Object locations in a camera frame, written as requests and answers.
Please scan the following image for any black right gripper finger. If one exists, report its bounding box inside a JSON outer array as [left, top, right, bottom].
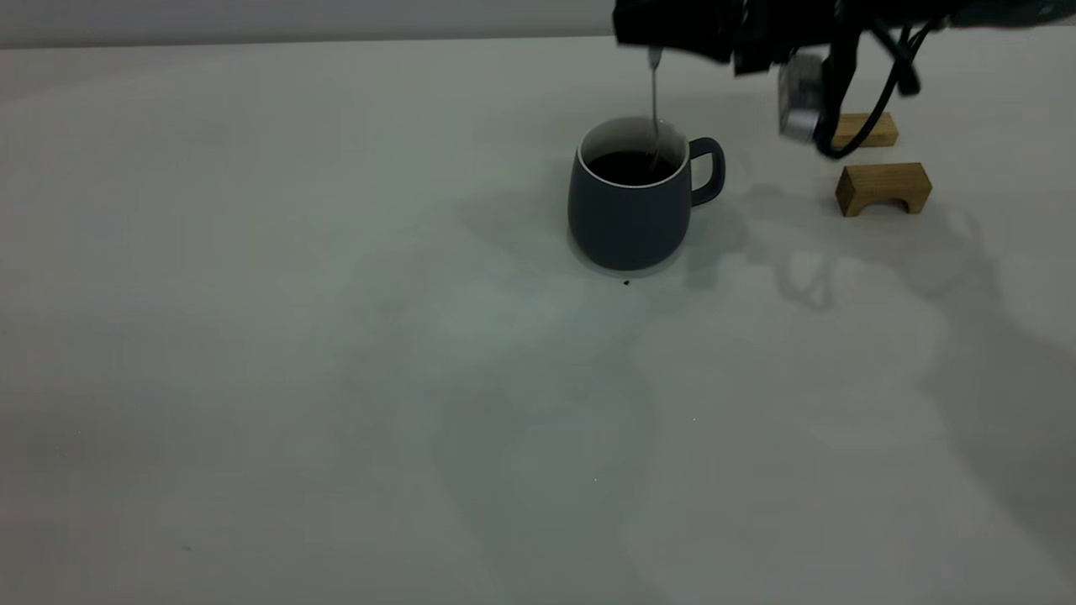
[[612, 0, 736, 29], [615, 25, 734, 66]]

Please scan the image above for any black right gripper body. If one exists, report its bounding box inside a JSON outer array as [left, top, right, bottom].
[[730, 0, 846, 78]]

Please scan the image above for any metal spoon pale blue handle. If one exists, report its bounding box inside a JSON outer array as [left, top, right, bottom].
[[646, 46, 667, 173]]

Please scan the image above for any dark grey ceramic mug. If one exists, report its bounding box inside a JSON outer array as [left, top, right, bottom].
[[567, 116, 726, 273]]

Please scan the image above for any flat wooden block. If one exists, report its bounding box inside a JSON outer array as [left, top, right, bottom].
[[831, 113, 899, 150]]

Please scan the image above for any arched wooden block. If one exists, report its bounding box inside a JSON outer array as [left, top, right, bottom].
[[835, 162, 933, 218]]

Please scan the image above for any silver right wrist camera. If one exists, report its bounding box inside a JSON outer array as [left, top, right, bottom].
[[777, 52, 829, 144]]

